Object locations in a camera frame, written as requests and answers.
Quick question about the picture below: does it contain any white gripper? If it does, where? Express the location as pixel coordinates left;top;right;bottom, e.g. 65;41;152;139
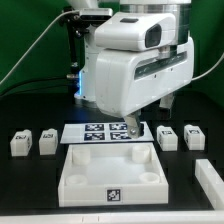
95;37;194;138

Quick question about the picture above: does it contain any white square tabletop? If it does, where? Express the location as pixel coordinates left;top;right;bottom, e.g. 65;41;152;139
58;143;169;207

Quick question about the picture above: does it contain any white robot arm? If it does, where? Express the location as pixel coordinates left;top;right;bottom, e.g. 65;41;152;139
95;0;194;138

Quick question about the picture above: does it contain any white sheet with markers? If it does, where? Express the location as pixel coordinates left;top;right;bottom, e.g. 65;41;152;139
59;121;155;145

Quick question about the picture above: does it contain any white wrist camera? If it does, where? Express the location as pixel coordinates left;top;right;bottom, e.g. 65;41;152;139
95;12;176;51

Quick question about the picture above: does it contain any white L-shaped obstacle wall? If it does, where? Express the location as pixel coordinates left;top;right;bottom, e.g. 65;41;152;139
195;159;224;211

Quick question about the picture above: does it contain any black cable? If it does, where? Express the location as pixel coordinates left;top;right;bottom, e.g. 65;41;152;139
0;77;76;98

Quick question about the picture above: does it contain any black camera on stand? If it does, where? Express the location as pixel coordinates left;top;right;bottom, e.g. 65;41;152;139
79;8;113;22

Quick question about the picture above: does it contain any grey cable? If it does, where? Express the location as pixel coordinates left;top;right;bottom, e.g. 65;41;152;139
0;9;81;86

